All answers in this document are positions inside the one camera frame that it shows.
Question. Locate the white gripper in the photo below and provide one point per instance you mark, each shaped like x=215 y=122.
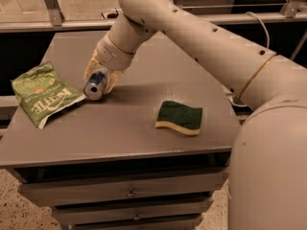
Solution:
x=112 y=57

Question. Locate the silver blue redbull can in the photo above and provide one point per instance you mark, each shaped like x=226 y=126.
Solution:
x=95 y=86

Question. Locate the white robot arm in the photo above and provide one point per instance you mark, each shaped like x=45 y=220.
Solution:
x=268 y=163

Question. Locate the green jalapeno chip bag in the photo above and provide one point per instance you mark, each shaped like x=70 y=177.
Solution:
x=41 y=93

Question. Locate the green yellow sponge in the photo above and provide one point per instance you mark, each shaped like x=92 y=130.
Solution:
x=180 y=118

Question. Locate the grey drawer cabinet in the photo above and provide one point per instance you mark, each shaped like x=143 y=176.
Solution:
x=116 y=136

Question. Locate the top grey drawer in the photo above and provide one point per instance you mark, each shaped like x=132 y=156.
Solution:
x=102 y=189

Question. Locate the grey drawer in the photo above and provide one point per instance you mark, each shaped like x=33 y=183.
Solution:
x=184 y=222
x=134 y=210
x=102 y=189

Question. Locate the middle grey drawer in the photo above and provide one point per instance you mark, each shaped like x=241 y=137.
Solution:
x=134 y=210

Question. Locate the bottom grey drawer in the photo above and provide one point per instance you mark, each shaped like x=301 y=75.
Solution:
x=184 y=222

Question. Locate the metal railing frame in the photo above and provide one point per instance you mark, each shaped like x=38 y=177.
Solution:
x=69 y=15

